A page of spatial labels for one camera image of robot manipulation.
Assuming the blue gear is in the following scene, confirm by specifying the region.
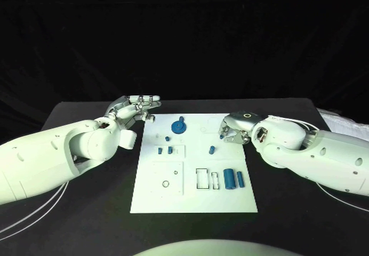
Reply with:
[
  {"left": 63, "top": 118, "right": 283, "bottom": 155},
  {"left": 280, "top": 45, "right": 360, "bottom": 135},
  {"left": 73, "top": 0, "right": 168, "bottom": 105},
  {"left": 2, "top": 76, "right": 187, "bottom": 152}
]
[{"left": 169, "top": 119, "right": 190, "bottom": 134}]

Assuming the white task board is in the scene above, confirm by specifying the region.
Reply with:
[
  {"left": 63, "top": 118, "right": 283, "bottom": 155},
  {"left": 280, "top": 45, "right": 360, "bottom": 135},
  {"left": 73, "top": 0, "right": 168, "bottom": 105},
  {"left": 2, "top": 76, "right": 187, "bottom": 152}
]
[{"left": 129, "top": 113, "right": 257, "bottom": 214}]

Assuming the white cloth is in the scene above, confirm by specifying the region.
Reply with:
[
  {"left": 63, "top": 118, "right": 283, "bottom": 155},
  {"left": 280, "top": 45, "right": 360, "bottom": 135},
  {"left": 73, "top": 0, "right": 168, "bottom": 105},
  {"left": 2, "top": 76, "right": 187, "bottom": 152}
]
[{"left": 314, "top": 107, "right": 369, "bottom": 142}]

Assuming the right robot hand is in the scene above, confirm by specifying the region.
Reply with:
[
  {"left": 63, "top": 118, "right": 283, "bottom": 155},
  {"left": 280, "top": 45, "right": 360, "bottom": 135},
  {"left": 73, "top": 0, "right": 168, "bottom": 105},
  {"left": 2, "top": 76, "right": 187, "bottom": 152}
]
[{"left": 216, "top": 111, "right": 266, "bottom": 145}]

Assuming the thick blue cylinder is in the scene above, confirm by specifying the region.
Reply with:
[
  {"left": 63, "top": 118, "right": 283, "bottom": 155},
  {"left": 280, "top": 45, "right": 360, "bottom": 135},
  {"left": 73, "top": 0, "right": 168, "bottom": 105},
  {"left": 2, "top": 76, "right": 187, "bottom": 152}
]
[{"left": 223, "top": 168, "right": 237, "bottom": 190}]

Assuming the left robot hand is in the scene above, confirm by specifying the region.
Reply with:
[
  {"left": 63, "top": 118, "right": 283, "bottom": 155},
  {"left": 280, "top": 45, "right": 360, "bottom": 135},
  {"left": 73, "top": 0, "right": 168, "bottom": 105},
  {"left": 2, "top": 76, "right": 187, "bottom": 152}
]
[{"left": 100, "top": 94, "right": 162, "bottom": 131}]

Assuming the white cable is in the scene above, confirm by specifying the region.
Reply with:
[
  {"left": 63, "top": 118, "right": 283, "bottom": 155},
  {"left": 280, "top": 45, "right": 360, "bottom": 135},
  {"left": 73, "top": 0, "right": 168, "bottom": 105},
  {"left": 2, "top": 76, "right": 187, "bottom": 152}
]
[
  {"left": 269, "top": 115, "right": 319, "bottom": 133},
  {"left": 315, "top": 182, "right": 369, "bottom": 212},
  {"left": 0, "top": 180, "right": 70, "bottom": 234},
  {"left": 0, "top": 187, "right": 67, "bottom": 241}
]

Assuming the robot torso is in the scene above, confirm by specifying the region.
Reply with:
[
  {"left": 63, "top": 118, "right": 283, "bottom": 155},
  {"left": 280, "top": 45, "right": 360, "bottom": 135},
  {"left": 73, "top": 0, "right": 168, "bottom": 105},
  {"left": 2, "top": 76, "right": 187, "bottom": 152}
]
[{"left": 132, "top": 238, "right": 306, "bottom": 256}]

